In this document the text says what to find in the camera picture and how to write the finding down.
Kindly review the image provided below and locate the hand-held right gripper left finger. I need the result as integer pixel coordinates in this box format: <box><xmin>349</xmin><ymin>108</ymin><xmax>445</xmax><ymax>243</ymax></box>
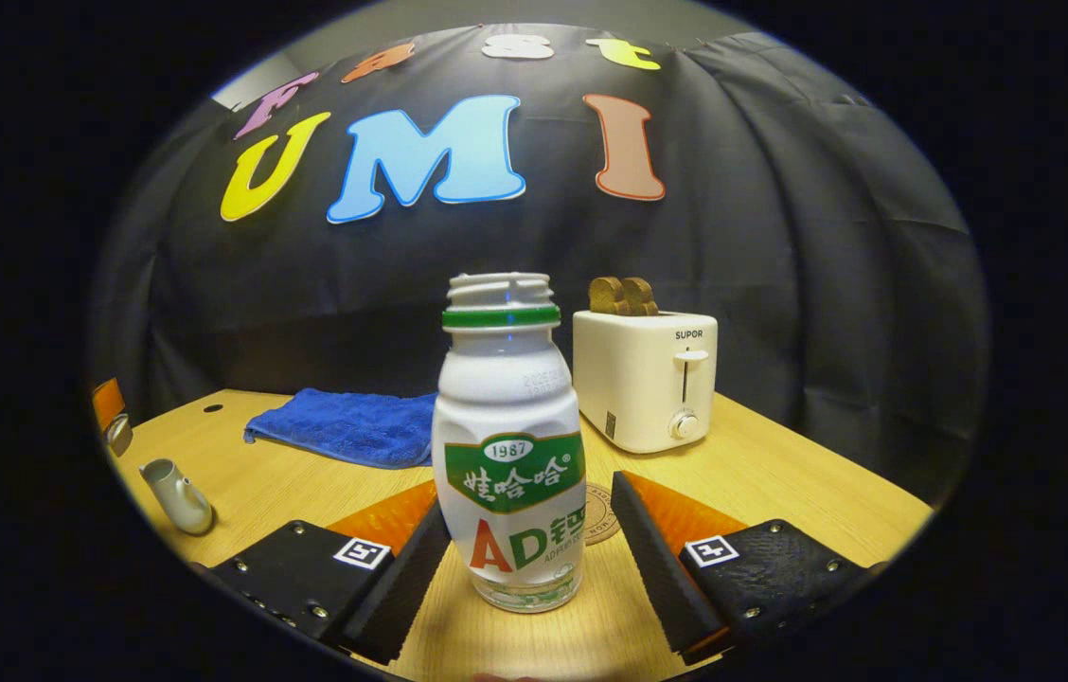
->
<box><xmin>210</xmin><ymin>481</ymin><xmax>454</xmax><ymax>666</ymax></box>

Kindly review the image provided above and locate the black backdrop cloth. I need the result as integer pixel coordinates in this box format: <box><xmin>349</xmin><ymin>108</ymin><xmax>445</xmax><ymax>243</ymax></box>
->
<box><xmin>89</xmin><ymin>24</ymin><xmax>989</xmax><ymax>505</ymax></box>

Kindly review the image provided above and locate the white teacup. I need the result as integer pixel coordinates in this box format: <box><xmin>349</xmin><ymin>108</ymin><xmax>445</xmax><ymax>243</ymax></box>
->
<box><xmin>138</xmin><ymin>458</ymin><xmax>215</xmax><ymax>536</ymax></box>

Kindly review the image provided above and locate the blue towel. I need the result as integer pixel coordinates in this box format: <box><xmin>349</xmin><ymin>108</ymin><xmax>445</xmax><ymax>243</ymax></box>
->
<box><xmin>243</xmin><ymin>387</ymin><xmax>440</xmax><ymax>470</ymax></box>

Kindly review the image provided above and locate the white green-label water bottle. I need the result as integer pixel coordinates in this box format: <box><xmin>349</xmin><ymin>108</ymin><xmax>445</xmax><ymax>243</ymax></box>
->
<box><xmin>431</xmin><ymin>272</ymin><xmax>588</xmax><ymax>614</ymax></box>

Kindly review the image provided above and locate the round brown coaster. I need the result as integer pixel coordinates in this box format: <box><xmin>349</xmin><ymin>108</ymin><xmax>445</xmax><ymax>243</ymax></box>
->
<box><xmin>583</xmin><ymin>481</ymin><xmax>622</xmax><ymax>546</ymax></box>

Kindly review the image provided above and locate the cream toaster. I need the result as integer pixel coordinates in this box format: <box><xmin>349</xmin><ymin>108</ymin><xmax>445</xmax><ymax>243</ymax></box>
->
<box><xmin>573</xmin><ymin>310</ymin><xmax>719</xmax><ymax>455</ymax></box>

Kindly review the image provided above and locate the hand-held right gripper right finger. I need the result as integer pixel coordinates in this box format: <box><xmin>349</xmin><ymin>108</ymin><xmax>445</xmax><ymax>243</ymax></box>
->
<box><xmin>610</xmin><ymin>470</ymin><xmax>885</xmax><ymax>666</ymax></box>

